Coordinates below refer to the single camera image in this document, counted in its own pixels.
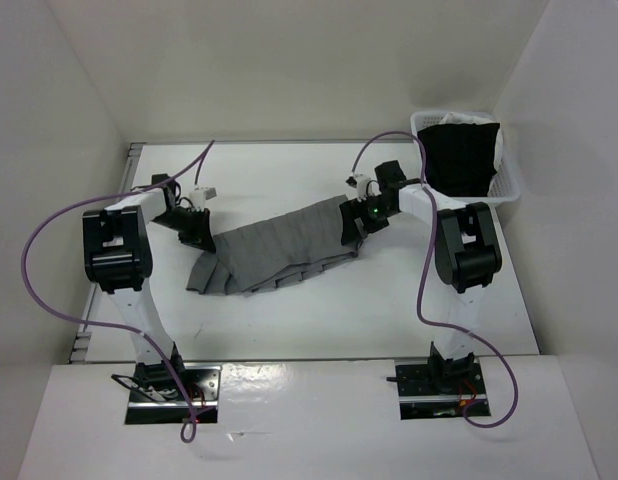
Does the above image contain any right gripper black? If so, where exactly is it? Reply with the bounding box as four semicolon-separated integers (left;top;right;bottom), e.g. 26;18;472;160
340;193;397;245

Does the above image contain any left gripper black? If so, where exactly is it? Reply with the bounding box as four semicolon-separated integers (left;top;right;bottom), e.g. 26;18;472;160
151;207;215;253

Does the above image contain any grey pleated skirt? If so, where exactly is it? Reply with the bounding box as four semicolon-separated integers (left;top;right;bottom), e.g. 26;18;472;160
186;195;360;295

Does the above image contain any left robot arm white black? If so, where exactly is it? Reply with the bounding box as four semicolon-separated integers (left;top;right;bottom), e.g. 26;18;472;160
82;174;215;400

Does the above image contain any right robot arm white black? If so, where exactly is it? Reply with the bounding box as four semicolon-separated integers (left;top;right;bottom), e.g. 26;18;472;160
340;160;502;393

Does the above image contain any black skirt in basket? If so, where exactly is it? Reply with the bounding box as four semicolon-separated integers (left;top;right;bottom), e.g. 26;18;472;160
418;123;500;197

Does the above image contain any white plastic basket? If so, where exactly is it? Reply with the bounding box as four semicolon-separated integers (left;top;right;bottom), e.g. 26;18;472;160
410;109;520;207

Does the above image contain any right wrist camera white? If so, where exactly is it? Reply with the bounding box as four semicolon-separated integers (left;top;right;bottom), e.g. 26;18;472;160
346;173;372;201

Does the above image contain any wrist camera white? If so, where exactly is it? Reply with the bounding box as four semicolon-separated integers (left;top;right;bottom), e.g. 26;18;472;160
346;173;372;201
187;186;217;211

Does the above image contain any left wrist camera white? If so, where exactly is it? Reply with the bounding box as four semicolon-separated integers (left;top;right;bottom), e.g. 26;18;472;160
187;186;217;211

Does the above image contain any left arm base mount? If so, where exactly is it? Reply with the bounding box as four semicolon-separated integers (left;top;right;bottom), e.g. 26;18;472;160
111;363;222;425

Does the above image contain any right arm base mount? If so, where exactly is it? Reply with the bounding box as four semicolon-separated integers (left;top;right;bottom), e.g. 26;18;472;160
386;358;491;421

